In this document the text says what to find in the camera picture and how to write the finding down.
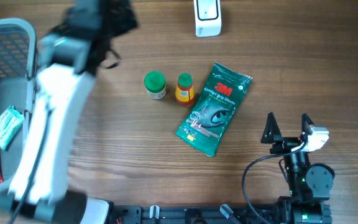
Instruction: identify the green 3M gloves packet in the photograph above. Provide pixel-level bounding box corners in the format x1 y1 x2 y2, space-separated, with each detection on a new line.
175 62 252 157

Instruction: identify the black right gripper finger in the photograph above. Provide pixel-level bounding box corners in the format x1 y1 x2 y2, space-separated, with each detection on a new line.
260 112 282 144
301 113 314 136

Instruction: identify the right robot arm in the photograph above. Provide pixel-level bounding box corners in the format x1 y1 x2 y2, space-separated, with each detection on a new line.
261 112 335 224

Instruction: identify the orange sauce bottle green cap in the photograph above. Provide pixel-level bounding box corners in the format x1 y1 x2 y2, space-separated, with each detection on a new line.
175 73 195 106

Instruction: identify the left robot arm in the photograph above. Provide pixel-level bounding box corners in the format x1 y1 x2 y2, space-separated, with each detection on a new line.
0 0 137 223

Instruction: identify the green lid white jar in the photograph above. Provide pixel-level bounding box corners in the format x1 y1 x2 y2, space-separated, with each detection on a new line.
144 71 167 100

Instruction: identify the white barcode scanner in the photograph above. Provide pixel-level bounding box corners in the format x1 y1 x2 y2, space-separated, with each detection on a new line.
193 0 222 37

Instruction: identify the mint toilet tissue packet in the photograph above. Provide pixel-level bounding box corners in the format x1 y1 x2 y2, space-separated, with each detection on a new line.
0 105 25 151

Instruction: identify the grey plastic mesh basket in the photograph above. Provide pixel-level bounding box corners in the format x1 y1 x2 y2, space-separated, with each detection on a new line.
0 18 37 192

